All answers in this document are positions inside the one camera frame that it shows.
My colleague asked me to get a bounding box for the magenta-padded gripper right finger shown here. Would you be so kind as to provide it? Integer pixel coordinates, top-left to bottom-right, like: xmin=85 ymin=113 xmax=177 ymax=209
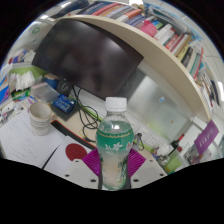
xmin=127 ymin=148 xmax=168 ymax=190

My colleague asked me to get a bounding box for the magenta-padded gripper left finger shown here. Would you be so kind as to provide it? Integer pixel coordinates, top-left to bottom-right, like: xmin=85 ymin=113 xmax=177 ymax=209
xmin=63 ymin=148 xmax=102 ymax=190

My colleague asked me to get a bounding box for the green-labelled clear drink bottle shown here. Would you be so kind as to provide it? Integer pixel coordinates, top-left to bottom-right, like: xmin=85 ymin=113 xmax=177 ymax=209
xmin=95 ymin=96 xmax=135 ymax=192

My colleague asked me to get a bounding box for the flat round red coaster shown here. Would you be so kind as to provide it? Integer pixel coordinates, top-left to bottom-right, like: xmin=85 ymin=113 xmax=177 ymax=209
xmin=65 ymin=143 xmax=88 ymax=162

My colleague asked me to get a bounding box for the blank white paper sheet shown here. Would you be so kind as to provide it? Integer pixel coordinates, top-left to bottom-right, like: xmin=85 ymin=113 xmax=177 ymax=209
xmin=43 ymin=134 xmax=98 ymax=178

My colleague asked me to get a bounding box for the black desk mat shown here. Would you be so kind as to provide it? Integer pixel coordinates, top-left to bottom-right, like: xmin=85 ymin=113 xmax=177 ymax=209
xmin=50 ymin=119 xmax=98 ymax=151

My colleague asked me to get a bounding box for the written white paper sheet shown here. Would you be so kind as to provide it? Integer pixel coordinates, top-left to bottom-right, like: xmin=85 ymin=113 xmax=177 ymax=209
xmin=0 ymin=109 xmax=66 ymax=168

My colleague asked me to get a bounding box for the white paper cup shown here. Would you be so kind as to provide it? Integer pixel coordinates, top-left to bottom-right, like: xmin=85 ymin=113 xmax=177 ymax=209
xmin=28 ymin=101 xmax=53 ymax=136

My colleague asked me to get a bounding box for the purple hanging banner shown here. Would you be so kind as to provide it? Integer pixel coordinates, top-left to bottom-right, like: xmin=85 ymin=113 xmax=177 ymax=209
xmin=194 ymin=119 xmax=220 ymax=156

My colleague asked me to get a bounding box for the blue electronics box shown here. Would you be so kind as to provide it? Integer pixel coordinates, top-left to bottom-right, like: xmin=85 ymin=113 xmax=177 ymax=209
xmin=51 ymin=94 xmax=77 ymax=114

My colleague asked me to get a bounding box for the clear plastic box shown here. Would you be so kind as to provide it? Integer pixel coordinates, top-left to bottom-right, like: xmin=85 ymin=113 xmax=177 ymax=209
xmin=30 ymin=82 xmax=60 ymax=104

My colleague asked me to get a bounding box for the white folded tissue stack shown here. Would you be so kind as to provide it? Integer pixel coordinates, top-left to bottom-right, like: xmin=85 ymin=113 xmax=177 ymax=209
xmin=9 ymin=70 xmax=36 ymax=93

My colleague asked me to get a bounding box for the black computer monitor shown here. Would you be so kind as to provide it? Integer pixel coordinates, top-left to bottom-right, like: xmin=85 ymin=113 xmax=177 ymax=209
xmin=31 ymin=18 xmax=145 ymax=101

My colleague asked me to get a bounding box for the beige shelf with books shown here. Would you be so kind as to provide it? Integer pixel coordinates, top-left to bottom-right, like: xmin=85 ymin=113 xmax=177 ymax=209
xmin=49 ymin=0 xmax=222 ymax=124

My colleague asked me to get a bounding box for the black cable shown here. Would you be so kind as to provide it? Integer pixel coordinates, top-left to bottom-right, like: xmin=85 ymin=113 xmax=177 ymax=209
xmin=71 ymin=86 xmax=102 ymax=142

